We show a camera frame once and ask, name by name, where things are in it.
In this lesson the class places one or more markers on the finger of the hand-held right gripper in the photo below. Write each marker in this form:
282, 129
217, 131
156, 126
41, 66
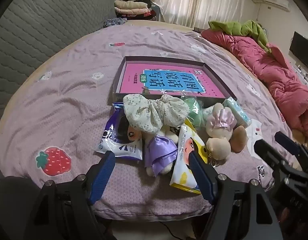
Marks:
265, 150
286, 142

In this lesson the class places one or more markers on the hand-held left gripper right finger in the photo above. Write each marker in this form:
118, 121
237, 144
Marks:
200, 177

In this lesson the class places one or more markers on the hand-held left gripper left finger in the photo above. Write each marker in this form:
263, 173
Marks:
104, 177

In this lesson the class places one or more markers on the yellow cartoon wet wipes packet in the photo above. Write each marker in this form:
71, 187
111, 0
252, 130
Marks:
184, 165

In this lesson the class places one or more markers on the tan makeup sponge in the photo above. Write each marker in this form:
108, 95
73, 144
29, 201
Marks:
240, 138

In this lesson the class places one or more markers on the blue cartoon wet wipes packet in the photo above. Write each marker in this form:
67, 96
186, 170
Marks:
111, 145

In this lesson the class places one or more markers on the teal tissue packet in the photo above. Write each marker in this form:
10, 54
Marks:
236, 111

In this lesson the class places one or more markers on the plush doll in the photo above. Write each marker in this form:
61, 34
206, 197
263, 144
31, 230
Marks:
220, 120
159, 150

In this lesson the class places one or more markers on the white floral scrunchie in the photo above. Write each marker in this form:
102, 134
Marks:
144, 112

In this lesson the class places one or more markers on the shallow grey cardboard box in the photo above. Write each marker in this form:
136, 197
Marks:
117, 97

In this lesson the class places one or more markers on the pink comforter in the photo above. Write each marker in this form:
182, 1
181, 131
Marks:
281, 85

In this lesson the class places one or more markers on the mint green puff in bag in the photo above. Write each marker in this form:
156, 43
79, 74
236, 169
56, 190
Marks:
194, 115

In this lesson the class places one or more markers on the clear packet of pale pads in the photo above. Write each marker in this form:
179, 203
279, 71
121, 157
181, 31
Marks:
207, 113

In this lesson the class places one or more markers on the green blanket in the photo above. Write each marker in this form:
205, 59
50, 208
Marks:
234, 27

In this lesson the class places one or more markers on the white air conditioner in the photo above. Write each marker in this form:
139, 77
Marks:
276, 1

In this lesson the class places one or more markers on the dark blue patterned cloth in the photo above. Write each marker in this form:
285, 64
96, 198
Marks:
114, 22

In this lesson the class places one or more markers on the cream curtain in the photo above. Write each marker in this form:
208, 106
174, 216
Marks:
194, 0

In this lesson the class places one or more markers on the grey quilted headboard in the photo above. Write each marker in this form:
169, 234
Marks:
44, 17

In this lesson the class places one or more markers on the stack of folded clothes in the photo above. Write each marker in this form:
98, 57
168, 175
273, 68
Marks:
129, 7

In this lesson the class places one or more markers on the cluttered wall shelf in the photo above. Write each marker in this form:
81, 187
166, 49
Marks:
302, 75

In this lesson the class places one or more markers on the black wall television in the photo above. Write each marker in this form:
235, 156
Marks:
302, 50

